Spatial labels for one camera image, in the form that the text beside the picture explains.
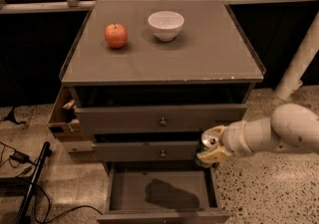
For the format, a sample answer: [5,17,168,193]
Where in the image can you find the cardboard box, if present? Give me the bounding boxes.
[48,87,92,153]

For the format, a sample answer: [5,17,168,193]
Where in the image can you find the top grey drawer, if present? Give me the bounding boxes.
[76,85,247,134]

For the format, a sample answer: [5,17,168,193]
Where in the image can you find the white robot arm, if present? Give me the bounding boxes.
[195,104,319,167]

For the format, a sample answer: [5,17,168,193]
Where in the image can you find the grey drawer cabinet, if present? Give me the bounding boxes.
[59,0,267,224]

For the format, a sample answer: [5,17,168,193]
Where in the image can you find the middle grey drawer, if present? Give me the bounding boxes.
[92,131,202,162]

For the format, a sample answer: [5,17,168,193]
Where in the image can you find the red apple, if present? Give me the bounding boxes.
[105,23,128,49]

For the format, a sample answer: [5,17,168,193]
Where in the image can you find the green soda can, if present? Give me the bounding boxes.
[194,135,219,168]

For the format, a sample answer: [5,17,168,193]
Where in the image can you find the bottom grey drawer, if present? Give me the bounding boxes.
[97,160,231,224]

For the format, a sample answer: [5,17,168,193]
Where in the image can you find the black floor cable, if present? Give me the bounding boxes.
[0,139,104,224]

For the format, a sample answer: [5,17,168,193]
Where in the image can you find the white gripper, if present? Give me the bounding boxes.
[196,120,252,164]

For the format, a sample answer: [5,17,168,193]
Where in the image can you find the black power adapter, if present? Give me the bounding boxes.
[10,151,30,163]

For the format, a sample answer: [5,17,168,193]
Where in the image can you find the grey drawer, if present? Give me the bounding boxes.
[76,85,247,134]
[92,131,202,162]
[97,160,231,224]

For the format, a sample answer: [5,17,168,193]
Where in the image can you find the white ceramic bowl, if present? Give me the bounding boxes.
[148,11,184,42]

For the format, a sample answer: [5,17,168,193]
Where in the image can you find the white diagonal pole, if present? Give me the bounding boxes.
[274,12,319,101]

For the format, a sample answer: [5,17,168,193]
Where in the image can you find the black stand bar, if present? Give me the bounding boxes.
[14,141,51,224]

